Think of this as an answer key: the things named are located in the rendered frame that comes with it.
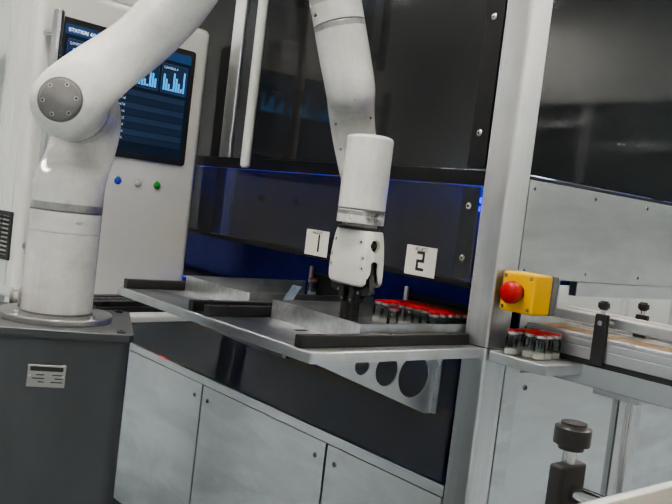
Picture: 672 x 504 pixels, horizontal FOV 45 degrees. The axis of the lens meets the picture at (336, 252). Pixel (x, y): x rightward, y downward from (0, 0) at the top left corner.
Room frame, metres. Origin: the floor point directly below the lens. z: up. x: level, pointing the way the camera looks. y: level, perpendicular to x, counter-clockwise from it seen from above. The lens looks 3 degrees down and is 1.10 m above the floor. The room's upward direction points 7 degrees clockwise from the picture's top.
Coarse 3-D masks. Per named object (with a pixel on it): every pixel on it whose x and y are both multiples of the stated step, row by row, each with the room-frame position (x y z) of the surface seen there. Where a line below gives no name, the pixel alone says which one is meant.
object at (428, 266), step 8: (408, 248) 1.67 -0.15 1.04; (416, 248) 1.65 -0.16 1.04; (424, 248) 1.63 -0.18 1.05; (432, 248) 1.62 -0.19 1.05; (408, 256) 1.67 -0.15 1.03; (416, 256) 1.65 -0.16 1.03; (432, 256) 1.62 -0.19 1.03; (408, 264) 1.66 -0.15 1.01; (424, 264) 1.63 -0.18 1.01; (432, 264) 1.61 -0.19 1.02; (408, 272) 1.66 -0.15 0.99; (416, 272) 1.64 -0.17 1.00; (424, 272) 1.63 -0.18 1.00; (432, 272) 1.61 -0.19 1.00
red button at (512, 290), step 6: (504, 282) 1.44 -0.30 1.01; (510, 282) 1.43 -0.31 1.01; (516, 282) 1.43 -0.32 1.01; (504, 288) 1.43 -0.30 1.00; (510, 288) 1.42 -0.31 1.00; (516, 288) 1.42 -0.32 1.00; (504, 294) 1.43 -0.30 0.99; (510, 294) 1.42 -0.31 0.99; (516, 294) 1.42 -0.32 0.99; (504, 300) 1.43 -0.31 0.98; (510, 300) 1.42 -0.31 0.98; (516, 300) 1.42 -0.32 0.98
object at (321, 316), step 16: (272, 304) 1.57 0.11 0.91; (288, 304) 1.53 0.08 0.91; (304, 304) 1.62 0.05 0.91; (320, 304) 1.64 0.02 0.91; (336, 304) 1.67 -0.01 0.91; (368, 304) 1.73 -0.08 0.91; (288, 320) 1.53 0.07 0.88; (304, 320) 1.49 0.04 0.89; (320, 320) 1.46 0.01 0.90; (336, 320) 1.42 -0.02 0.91; (368, 320) 1.68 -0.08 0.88
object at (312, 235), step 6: (306, 234) 1.93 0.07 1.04; (312, 234) 1.91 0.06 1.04; (318, 234) 1.90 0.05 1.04; (324, 234) 1.88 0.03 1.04; (306, 240) 1.93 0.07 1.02; (312, 240) 1.91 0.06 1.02; (324, 240) 1.88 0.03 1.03; (306, 246) 1.93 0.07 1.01; (312, 246) 1.91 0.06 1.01; (324, 246) 1.88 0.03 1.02; (306, 252) 1.93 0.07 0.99; (312, 252) 1.91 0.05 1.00; (318, 252) 1.89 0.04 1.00; (324, 252) 1.87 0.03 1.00
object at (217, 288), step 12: (192, 276) 1.84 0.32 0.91; (204, 276) 1.86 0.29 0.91; (192, 288) 1.81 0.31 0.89; (204, 288) 1.77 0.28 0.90; (216, 288) 1.73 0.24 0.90; (228, 288) 1.70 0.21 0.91; (240, 288) 1.92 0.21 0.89; (252, 288) 1.95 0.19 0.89; (264, 288) 1.97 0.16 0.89; (276, 288) 1.99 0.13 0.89; (288, 288) 2.02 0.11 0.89; (240, 300) 1.66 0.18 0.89; (252, 300) 1.64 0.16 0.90; (264, 300) 1.66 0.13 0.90; (312, 300) 1.74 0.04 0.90; (324, 300) 1.76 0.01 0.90; (336, 300) 1.78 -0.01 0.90; (372, 300) 1.85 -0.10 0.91
